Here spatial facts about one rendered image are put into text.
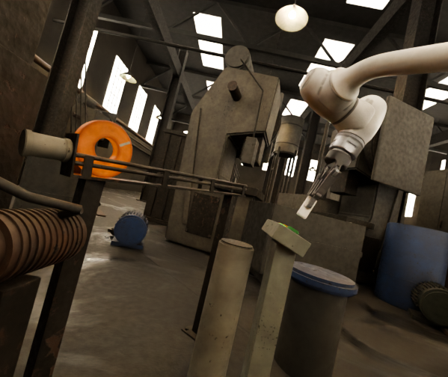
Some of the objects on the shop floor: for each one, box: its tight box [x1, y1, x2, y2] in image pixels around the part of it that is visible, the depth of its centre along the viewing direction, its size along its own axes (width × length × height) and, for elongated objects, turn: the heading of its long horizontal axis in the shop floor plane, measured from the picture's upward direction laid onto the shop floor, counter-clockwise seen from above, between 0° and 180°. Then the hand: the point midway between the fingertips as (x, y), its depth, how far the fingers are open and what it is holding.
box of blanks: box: [240, 200, 366, 283], centre depth 253 cm, size 103×83×77 cm
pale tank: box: [263, 114, 304, 203], centre depth 894 cm, size 92×92×450 cm
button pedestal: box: [225, 219, 311, 377], centre depth 79 cm, size 16×24×62 cm, turn 73°
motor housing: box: [0, 208, 87, 377], centre depth 46 cm, size 13×22×54 cm, turn 73°
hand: (307, 207), depth 74 cm, fingers closed
